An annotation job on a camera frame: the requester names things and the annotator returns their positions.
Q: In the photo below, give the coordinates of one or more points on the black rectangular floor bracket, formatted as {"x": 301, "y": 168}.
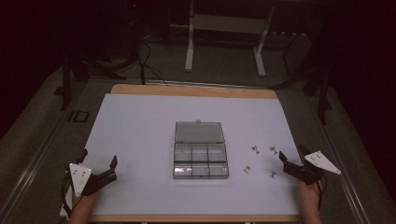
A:
{"x": 79, "y": 116}

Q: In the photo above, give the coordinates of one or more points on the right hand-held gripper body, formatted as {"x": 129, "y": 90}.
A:
{"x": 320, "y": 162}

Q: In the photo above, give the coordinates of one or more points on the person's right hand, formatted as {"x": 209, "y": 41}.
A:
{"x": 308, "y": 193}

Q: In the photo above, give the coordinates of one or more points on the clear plastic compartment box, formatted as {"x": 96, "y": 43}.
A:
{"x": 200, "y": 155}

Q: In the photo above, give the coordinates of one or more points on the metal strip behind table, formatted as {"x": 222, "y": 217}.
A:
{"x": 193, "y": 84}

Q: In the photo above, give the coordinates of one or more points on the aluminium rail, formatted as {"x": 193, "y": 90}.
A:
{"x": 345, "y": 186}
{"x": 34, "y": 169}

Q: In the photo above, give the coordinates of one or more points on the person's left hand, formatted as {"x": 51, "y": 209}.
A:
{"x": 84, "y": 200}

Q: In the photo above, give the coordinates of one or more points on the white metal table frame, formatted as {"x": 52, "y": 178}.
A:
{"x": 227, "y": 23}

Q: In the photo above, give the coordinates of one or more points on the black metal stand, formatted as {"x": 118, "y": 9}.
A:
{"x": 77, "y": 71}
{"x": 322, "y": 90}

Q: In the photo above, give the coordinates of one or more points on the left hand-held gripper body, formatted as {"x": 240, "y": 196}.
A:
{"x": 80, "y": 179}

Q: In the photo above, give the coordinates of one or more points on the white paper sheet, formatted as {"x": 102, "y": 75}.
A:
{"x": 140, "y": 130}

